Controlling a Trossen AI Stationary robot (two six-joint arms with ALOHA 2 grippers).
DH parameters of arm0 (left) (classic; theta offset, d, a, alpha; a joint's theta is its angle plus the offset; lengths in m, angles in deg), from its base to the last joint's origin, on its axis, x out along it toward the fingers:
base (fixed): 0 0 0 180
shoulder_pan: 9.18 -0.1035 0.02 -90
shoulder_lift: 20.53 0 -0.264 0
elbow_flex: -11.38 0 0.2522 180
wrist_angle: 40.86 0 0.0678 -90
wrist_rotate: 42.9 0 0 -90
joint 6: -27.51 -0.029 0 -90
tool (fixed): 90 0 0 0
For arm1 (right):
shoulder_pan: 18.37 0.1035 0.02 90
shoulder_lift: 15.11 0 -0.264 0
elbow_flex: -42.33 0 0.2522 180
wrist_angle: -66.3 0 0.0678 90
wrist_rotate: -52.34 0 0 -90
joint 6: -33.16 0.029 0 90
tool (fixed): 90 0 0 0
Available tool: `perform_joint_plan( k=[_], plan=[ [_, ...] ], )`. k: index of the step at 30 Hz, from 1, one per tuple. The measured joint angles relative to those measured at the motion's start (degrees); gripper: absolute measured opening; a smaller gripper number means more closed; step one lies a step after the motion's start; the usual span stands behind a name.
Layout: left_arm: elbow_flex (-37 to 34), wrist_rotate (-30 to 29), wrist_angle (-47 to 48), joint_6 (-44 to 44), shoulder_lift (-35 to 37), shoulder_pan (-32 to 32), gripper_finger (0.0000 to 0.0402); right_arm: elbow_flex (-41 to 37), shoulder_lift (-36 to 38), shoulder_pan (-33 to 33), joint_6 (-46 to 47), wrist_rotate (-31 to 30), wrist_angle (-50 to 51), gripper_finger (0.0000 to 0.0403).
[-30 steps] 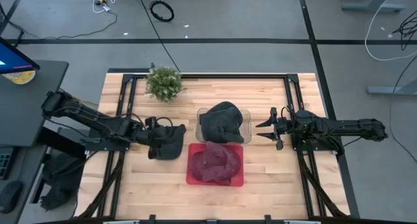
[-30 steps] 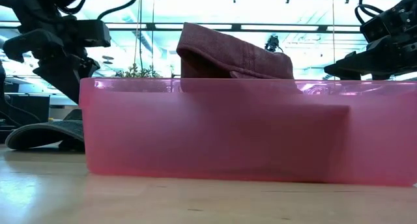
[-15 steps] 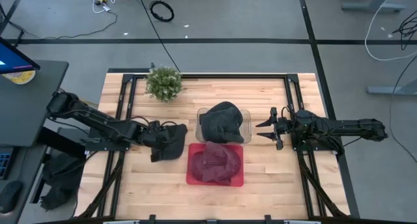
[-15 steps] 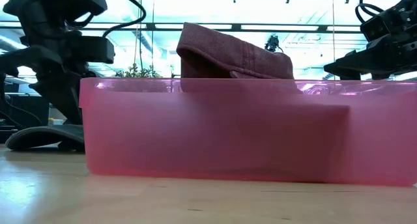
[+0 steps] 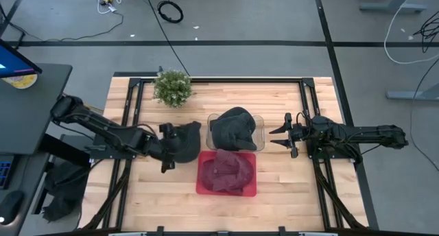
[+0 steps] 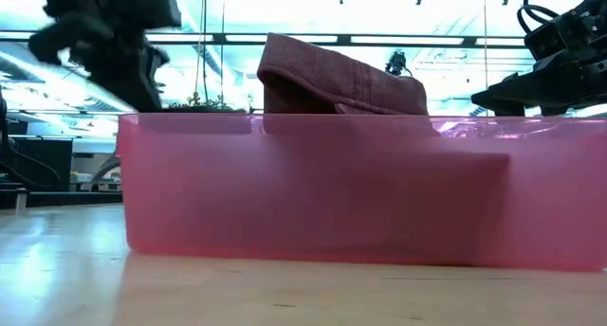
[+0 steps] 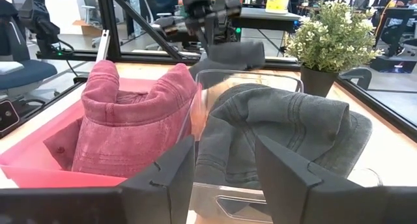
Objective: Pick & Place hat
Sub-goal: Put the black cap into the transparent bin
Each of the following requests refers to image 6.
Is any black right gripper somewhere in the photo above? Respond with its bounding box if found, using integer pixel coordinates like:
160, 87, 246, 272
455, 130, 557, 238
470, 0, 607, 118

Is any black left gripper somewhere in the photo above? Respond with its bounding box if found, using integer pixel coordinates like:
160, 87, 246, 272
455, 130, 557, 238
87, 0, 184, 114

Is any maroon cloth hat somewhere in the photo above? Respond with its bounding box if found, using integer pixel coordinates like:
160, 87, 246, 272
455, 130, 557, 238
256, 31, 440, 136

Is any green potted plant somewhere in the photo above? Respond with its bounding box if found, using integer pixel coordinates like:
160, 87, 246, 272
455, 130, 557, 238
163, 92, 248, 115

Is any dark storage cabinet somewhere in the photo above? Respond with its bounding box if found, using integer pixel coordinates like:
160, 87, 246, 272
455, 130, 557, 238
8, 136, 75, 193

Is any overhead LED light bar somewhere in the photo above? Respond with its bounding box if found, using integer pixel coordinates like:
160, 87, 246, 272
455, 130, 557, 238
0, 30, 528, 48

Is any translucent pink plastic bin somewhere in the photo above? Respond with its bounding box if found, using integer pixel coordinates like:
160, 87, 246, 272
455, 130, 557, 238
116, 112, 607, 273

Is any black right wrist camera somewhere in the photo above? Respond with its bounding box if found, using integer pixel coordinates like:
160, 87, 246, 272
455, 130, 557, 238
523, 20, 571, 62

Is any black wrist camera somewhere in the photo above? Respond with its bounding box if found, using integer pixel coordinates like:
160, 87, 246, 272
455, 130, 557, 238
523, 20, 571, 62
140, 0, 183, 29

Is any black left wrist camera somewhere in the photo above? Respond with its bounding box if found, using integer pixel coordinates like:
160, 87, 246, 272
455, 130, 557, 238
140, 0, 183, 29

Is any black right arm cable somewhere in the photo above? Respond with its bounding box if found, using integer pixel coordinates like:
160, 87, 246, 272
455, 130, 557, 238
515, 0, 604, 34

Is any black overhead camera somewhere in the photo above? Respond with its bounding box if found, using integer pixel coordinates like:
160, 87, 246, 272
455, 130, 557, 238
384, 50, 414, 78

